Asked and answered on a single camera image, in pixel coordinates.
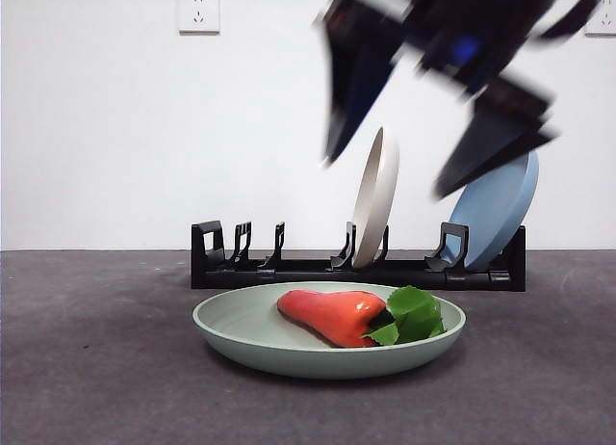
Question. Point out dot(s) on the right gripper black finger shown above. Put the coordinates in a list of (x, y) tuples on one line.
[(500, 137), (356, 69)]

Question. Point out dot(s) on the orange carrot with green leaves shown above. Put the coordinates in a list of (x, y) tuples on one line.
[(332, 315)]

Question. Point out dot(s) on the green plate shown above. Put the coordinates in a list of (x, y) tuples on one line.
[(298, 358)]

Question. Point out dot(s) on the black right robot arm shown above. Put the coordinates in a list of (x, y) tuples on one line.
[(462, 11)]

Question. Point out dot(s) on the blue plate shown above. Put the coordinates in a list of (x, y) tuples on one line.
[(500, 218)]

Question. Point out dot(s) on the white plate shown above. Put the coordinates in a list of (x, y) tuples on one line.
[(377, 204)]

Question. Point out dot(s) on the black plate rack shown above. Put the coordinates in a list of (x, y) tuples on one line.
[(240, 276)]

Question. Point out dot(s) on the white wall socket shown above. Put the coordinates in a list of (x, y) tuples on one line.
[(604, 23), (199, 11)]

